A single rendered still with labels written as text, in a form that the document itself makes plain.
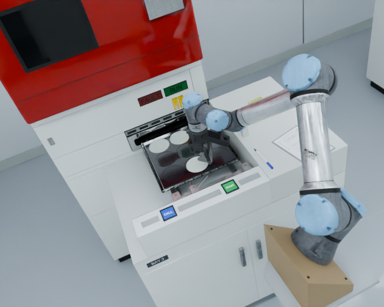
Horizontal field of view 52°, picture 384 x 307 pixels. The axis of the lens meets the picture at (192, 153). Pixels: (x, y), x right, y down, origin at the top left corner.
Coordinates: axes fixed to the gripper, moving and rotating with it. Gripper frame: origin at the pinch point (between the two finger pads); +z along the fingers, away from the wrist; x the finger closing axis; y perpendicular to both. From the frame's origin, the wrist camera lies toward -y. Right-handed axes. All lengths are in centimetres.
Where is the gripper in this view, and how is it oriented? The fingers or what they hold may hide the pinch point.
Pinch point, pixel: (211, 161)
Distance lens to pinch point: 171.5
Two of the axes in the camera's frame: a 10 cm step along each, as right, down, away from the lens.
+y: -9.7, 0.2, 2.6
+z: 2.0, 7.2, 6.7
